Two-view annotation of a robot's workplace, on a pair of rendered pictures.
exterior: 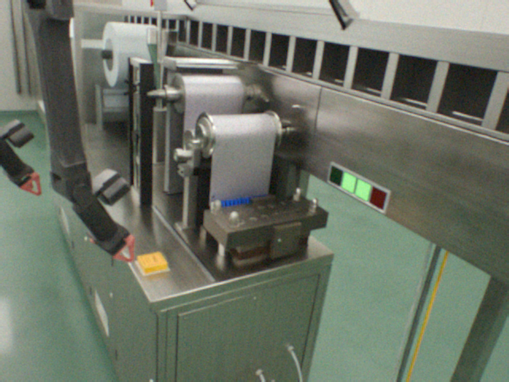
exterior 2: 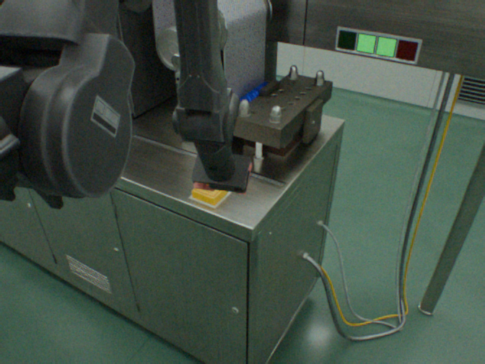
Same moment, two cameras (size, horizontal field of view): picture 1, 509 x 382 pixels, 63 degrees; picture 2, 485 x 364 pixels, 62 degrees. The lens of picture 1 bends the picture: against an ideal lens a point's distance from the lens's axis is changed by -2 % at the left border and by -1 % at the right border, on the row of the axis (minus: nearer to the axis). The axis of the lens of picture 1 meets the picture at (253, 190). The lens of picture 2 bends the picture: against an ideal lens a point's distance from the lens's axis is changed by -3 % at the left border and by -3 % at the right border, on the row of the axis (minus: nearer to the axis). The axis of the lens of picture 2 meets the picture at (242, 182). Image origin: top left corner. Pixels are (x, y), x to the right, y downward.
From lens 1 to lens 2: 0.63 m
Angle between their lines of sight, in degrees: 25
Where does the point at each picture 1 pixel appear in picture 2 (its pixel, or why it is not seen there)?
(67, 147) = (215, 65)
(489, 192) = not seen: outside the picture
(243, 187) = (247, 79)
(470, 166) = not seen: outside the picture
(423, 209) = (462, 48)
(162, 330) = (258, 253)
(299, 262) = (328, 139)
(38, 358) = (34, 352)
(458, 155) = not seen: outside the picture
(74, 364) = (78, 337)
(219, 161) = (229, 55)
